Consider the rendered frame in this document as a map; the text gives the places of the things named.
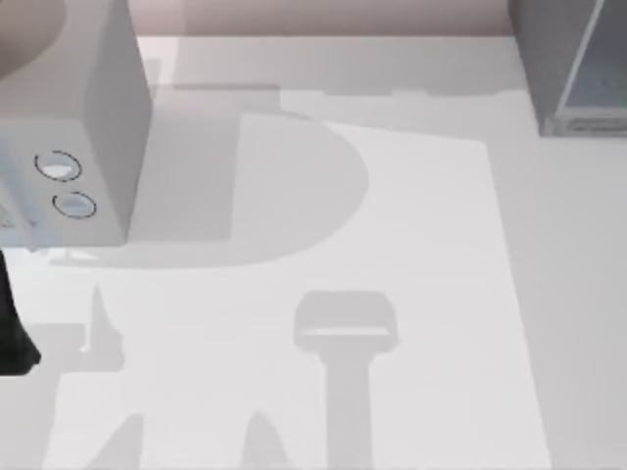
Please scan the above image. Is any small microwave knob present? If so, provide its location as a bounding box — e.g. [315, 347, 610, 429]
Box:
[51, 191, 98, 220]

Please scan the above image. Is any large microwave knob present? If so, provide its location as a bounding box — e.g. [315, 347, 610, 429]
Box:
[34, 150, 83, 183]

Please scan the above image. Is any pale microwave oven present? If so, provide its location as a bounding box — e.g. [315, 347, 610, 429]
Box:
[0, 0, 154, 253]

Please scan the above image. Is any grey cabinet with dark inside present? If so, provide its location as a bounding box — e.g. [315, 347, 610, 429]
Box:
[506, 0, 627, 138]

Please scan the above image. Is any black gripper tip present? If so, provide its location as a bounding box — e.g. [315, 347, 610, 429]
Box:
[0, 248, 42, 378]

